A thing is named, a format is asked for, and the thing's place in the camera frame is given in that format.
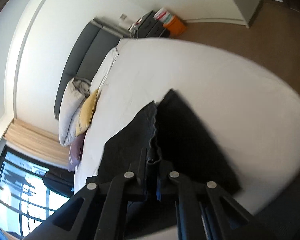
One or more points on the white pillow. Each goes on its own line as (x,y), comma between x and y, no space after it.
(104,70)

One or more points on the orange storage box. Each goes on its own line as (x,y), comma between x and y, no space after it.
(175,26)

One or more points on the beige curtain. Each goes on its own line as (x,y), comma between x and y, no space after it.
(38,143)

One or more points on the yellow cushion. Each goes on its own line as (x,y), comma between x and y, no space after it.
(86,113)

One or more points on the black framed window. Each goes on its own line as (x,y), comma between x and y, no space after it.
(30,192)

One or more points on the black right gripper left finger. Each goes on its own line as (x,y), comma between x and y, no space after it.
(97,211)

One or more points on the white plastic bag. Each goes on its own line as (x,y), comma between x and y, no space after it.
(163,15)

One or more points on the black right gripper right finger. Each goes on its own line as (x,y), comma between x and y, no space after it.
(197,192)

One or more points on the white folded duvet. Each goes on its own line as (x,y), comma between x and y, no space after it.
(76,92)

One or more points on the white bed mattress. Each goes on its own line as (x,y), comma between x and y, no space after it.
(253,115)

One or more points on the purple cushion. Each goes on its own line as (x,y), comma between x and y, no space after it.
(75,152)

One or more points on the black bedside table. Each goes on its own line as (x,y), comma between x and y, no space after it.
(150,27)

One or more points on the dark grey headboard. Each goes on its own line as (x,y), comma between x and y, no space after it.
(86,56)

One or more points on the black jeans pant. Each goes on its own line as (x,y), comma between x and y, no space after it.
(167,127)

